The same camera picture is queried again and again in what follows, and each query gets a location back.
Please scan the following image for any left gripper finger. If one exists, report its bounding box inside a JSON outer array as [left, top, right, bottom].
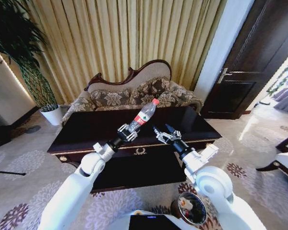
[[117, 123, 130, 135], [126, 130, 138, 142]]

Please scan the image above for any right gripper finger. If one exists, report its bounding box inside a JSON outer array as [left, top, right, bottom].
[[153, 125, 171, 144], [165, 124, 182, 141]]

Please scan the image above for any clear plastic bottle red label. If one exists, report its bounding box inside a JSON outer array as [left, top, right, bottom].
[[127, 98, 160, 134]]

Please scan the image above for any white crumpled trash piece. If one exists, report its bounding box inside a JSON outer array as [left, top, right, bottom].
[[180, 199, 194, 211]]

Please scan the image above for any shiny metal trash bin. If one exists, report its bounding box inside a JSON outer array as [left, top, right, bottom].
[[170, 191, 207, 226]]

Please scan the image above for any dark wooden coffee table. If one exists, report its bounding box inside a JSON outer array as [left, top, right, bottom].
[[47, 105, 223, 194]]

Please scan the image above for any floral sofa cushion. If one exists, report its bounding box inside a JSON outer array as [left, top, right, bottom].
[[89, 89, 133, 108], [157, 85, 198, 108], [130, 80, 171, 106]]

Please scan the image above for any white plant pot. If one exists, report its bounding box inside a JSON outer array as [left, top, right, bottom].
[[39, 103, 63, 127]]

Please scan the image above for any beige pleated curtain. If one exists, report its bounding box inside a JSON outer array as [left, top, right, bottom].
[[24, 0, 229, 105]]

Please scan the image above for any dark wooden door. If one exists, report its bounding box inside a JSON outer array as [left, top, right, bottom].
[[200, 0, 288, 120]]

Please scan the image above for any green plant beyond doorway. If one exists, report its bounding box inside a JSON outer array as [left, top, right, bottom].
[[266, 55, 288, 97]]

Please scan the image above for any tall green potted plant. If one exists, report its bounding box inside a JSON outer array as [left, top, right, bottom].
[[0, 0, 59, 109]]

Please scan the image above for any floral sofa with wood frame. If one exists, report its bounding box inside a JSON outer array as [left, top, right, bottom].
[[60, 59, 205, 127]]

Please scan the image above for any brass door handle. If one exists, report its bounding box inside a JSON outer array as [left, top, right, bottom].
[[216, 68, 233, 84]]

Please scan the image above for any white chair with dark frame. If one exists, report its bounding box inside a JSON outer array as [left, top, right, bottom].
[[255, 137, 288, 190]]

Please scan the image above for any black cable on floor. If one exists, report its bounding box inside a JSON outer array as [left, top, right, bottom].
[[0, 169, 27, 176]]

